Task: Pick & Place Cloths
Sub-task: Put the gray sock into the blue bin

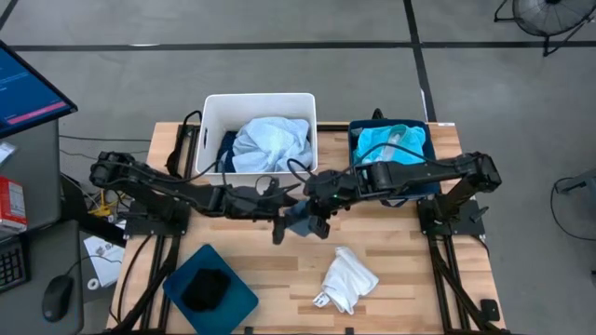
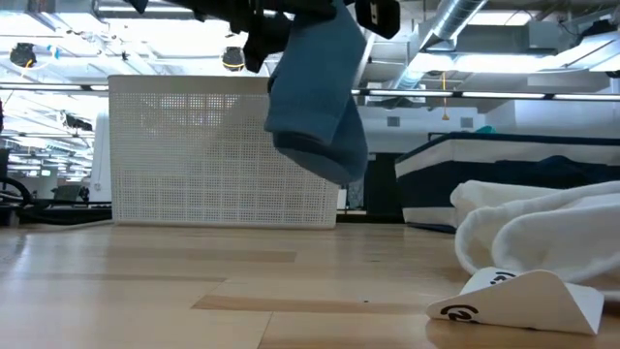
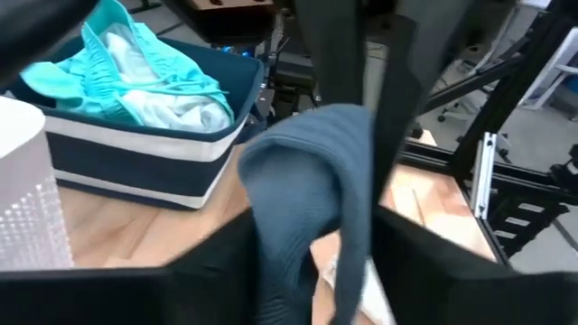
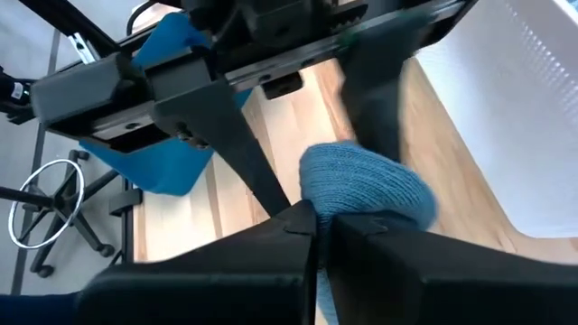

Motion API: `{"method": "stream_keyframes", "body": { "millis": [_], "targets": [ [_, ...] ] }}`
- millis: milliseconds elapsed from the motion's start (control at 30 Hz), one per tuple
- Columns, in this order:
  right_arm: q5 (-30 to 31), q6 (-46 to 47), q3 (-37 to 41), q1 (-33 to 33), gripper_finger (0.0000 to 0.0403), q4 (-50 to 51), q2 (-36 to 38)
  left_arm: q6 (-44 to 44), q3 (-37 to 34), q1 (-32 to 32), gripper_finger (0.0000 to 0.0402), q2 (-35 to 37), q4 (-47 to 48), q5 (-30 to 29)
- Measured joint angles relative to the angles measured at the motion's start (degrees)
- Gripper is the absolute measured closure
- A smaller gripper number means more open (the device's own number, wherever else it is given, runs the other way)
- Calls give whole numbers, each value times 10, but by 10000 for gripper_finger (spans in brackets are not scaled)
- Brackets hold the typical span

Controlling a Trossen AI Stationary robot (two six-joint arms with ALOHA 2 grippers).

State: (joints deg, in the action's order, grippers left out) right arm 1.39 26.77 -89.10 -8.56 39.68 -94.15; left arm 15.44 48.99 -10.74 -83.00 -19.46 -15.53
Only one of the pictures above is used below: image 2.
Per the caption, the medium blue cloth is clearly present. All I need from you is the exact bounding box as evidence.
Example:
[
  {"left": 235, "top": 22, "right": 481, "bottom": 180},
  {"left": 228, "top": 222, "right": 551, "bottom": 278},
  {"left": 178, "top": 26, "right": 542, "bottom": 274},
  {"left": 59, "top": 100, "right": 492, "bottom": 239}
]
[{"left": 263, "top": 0, "right": 370, "bottom": 186}]

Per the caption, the white cloth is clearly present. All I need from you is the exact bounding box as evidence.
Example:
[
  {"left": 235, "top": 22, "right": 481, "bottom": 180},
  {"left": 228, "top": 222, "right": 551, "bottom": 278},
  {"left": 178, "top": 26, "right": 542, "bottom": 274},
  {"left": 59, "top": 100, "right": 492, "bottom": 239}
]
[{"left": 449, "top": 179, "right": 620, "bottom": 301}]

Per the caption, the silver ventilation duct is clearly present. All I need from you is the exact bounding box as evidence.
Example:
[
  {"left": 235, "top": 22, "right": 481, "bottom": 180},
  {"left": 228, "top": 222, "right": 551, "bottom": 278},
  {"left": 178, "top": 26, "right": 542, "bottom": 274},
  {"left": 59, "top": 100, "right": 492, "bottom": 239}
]
[{"left": 387, "top": 0, "right": 488, "bottom": 91}]

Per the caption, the navy fabric storage bin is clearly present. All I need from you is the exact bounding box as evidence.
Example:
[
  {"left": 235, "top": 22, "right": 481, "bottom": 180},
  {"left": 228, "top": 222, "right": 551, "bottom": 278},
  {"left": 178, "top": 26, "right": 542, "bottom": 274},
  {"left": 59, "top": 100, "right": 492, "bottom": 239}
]
[{"left": 394, "top": 131, "right": 620, "bottom": 234}]

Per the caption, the yellow hanging cord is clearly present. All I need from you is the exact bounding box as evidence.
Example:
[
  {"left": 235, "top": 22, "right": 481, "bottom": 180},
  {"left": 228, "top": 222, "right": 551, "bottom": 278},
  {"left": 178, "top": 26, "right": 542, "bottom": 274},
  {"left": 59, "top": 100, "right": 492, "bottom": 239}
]
[{"left": 439, "top": 71, "right": 450, "bottom": 122}]

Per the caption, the white printed label tag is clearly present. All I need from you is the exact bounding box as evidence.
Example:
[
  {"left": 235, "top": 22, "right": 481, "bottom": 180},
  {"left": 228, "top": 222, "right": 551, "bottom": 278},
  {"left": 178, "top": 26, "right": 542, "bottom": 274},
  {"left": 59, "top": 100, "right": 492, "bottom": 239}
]
[{"left": 425, "top": 266, "right": 605, "bottom": 336}]

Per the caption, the white perforated plastic basket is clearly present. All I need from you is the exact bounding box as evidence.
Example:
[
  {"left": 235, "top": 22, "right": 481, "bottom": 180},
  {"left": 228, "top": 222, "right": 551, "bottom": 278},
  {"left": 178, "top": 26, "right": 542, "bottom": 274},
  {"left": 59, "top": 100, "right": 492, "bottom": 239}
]
[{"left": 107, "top": 75, "right": 340, "bottom": 230}]

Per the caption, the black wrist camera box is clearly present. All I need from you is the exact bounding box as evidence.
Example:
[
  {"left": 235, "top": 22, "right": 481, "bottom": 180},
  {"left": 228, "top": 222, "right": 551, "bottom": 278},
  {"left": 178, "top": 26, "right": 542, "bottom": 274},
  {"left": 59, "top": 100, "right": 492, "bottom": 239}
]
[{"left": 355, "top": 0, "right": 402, "bottom": 41}]

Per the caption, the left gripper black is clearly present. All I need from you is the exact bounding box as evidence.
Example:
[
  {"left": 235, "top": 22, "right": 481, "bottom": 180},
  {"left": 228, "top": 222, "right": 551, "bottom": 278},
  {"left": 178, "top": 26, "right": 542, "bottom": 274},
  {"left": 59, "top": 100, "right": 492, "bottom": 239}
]
[{"left": 227, "top": 0, "right": 340, "bottom": 75}]

